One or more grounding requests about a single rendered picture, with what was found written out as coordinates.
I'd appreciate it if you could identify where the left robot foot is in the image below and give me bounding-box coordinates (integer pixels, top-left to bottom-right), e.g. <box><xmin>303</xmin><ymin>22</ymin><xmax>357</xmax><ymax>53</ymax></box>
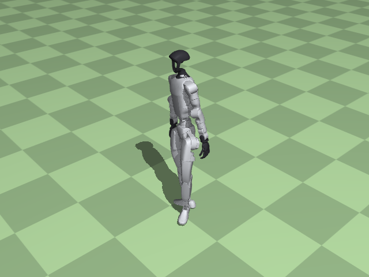
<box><xmin>178</xmin><ymin>206</ymin><xmax>190</xmax><ymax>224</ymax></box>

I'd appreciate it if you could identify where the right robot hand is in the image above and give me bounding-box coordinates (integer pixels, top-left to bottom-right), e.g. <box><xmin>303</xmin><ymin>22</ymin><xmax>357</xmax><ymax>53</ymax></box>
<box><xmin>169</xmin><ymin>119</ymin><xmax>178</xmax><ymax>138</ymax></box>

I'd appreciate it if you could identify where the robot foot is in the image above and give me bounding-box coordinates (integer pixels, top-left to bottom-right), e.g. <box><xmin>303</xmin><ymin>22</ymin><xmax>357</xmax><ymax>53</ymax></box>
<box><xmin>178</xmin><ymin>206</ymin><xmax>190</xmax><ymax>224</ymax></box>
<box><xmin>174</xmin><ymin>199</ymin><xmax>196</xmax><ymax>208</ymax></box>

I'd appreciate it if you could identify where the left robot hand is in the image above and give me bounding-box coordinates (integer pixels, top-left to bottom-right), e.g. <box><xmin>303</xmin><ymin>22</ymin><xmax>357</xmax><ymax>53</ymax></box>
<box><xmin>199</xmin><ymin>135</ymin><xmax>210</xmax><ymax>159</ymax></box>

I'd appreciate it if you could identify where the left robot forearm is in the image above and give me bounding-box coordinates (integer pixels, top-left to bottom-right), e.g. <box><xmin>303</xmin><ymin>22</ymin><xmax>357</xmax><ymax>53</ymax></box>
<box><xmin>195</xmin><ymin>109</ymin><xmax>208</xmax><ymax>140</ymax></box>

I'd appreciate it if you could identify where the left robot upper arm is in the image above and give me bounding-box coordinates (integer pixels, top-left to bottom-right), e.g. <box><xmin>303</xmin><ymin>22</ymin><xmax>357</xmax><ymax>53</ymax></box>
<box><xmin>183</xmin><ymin>81</ymin><xmax>201</xmax><ymax>118</ymax></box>

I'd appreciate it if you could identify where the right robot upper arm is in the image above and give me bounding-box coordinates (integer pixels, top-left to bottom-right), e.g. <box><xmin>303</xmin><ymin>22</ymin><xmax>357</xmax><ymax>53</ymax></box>
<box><xmin>167</xmin><ymin>74</ymin><xmax>174</xmax><ymax>106</ymax></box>

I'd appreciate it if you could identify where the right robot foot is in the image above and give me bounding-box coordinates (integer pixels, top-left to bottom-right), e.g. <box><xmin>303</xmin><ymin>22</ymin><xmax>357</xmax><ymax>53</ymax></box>
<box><xmin>174</xmin><ymin>199</ymin><xmax>196</xmax><ymax>208</ymax></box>

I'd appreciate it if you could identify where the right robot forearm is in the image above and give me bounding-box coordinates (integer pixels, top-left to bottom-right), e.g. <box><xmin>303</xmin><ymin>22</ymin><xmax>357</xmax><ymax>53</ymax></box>
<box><xmin>169</xmin><ymin>105</ymin><xmax>178</xmax><ymax>123</ymax></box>

